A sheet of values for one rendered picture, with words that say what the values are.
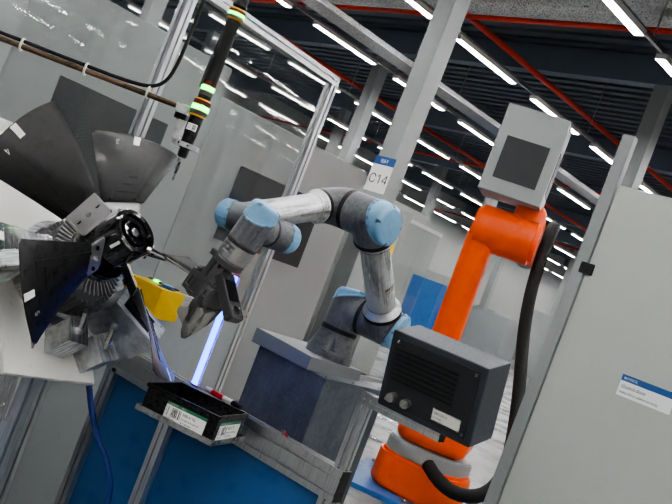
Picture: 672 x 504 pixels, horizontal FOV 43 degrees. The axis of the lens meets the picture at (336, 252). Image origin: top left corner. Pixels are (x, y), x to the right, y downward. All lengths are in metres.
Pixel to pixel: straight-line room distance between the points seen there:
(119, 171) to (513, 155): 4.05
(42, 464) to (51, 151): 1.46
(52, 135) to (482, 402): 1.13
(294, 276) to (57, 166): 4.80
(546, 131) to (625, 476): 3.15
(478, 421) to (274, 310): 4.83
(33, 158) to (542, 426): 2.20
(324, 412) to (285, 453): 0.36
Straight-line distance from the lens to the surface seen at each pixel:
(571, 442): 3.41
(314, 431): 2.55
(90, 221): 2.07
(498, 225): 5.96
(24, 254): 1.81
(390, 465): 5.88
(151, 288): 2.57
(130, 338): 2.20
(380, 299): 2.48
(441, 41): 9.26
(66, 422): 3.19
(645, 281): 3.40
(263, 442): 2.26
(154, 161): 2.27
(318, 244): 6.80
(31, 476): 3.21
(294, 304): 6.80
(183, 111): 2.16
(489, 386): 1.93
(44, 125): 2.05
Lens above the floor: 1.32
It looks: 1 degrees up
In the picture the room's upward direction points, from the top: 21 degrees clockwise
